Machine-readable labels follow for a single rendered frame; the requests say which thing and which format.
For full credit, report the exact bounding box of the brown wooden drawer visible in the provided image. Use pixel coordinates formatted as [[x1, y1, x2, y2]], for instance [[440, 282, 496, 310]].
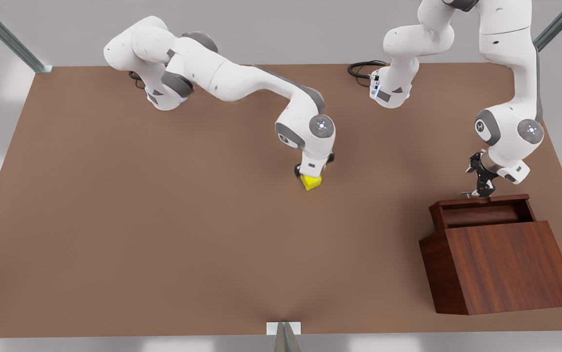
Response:
[[429, 194, 537, 232]]

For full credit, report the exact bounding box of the brown wooden cabinet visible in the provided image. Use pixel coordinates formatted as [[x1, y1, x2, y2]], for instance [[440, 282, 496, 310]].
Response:
[[419, 220, 562, 315]]

